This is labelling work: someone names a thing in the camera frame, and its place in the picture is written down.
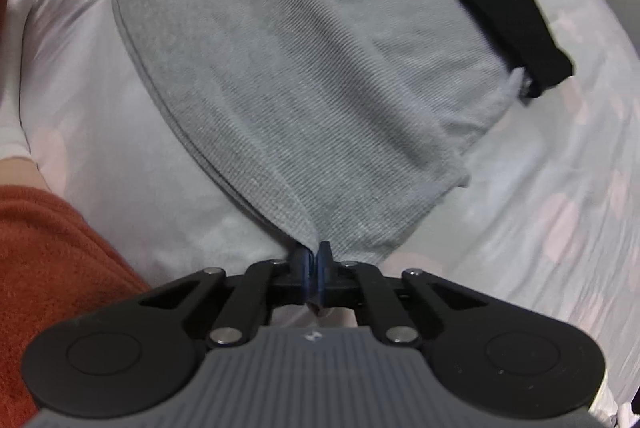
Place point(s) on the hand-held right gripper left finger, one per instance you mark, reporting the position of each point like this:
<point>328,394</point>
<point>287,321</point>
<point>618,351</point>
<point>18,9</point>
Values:
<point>306,278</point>

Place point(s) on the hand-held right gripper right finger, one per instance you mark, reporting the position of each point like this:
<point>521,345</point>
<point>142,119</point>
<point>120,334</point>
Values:
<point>322,278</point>

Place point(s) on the grey shirt with black sleeves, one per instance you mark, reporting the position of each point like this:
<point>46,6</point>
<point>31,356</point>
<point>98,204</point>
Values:
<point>300,83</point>

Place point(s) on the person's bare leg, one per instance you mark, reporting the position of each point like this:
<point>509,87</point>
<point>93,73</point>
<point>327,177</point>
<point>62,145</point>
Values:
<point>17,173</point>

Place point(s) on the orange-red towel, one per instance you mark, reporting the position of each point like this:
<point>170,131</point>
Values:
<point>50,268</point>

